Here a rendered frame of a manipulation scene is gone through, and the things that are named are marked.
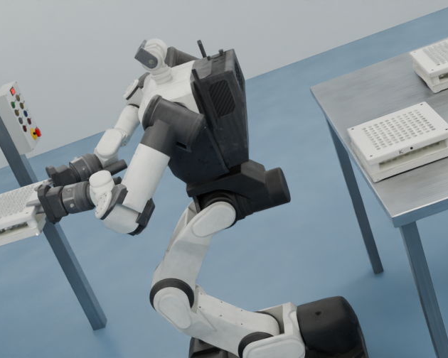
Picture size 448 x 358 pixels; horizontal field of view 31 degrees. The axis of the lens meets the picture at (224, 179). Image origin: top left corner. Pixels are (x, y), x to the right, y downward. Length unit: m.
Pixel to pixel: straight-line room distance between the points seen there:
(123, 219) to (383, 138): 0.76
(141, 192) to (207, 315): 0.69
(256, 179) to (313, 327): 0.56
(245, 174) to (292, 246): 1.41
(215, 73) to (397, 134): 0.53
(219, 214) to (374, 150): 0.50
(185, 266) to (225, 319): 0.24
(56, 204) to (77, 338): 1.41
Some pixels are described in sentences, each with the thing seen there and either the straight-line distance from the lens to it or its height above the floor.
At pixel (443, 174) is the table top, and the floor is 0.85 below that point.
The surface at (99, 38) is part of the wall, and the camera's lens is 5.98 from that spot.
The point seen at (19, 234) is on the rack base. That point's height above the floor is 0.96.
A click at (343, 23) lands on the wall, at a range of 6.11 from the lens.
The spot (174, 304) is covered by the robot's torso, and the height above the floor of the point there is 0.57.
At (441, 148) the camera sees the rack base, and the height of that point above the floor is 0.87.
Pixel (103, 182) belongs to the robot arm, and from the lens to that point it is 2.29.
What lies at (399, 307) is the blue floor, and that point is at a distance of 3.14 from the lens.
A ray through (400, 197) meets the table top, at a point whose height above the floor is 0.85.
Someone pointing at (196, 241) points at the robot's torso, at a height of 0.75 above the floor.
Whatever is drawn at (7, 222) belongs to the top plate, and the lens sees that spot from 2.45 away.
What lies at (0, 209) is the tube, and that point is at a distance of 2.55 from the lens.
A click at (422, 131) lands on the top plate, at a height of 0.92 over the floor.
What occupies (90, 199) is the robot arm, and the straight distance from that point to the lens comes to 2.36.
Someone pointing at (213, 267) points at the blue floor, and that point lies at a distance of 3.78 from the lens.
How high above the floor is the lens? 1.87
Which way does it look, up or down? 24 degrees down
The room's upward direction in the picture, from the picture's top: 21 degrees counter-clockwise
